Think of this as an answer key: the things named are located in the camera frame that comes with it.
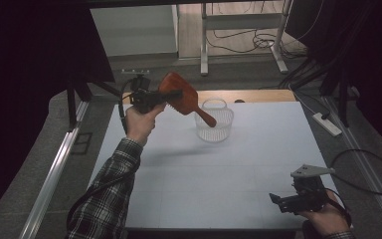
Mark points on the person's right hand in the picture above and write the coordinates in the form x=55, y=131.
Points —
x=325, y=220

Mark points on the white cabinet panel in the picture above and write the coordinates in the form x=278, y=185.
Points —
x=136, y=30

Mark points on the dark floor socket plate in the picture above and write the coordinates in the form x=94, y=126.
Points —
x=82, y=143

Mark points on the white metal desk frame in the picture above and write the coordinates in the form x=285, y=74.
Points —
x=242, y=21

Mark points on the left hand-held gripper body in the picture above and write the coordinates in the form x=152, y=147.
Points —
x=143, y=98

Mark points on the wooden hairbrush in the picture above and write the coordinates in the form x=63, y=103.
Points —
x=189, y=100

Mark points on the aluminium floor rail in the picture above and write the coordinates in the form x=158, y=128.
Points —
x=51, y=181
x=361, y=156

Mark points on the person's left hand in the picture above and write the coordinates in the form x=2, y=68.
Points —
x=141, y=124

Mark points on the white power strip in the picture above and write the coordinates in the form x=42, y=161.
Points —
x=327, y=124

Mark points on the black curtain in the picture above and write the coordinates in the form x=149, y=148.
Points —
x=20, y=83
x=378, y=66

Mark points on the white plastic mesh basket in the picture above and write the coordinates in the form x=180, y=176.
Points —
x=216, y=133

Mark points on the black metal stand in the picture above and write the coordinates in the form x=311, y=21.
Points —
x=343, y=106

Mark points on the white foam board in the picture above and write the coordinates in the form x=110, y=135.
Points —
x=212, y=172

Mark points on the black tripod stand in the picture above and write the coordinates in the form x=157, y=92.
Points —
x=71, y=106

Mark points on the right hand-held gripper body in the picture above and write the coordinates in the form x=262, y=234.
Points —
x=308, y=195

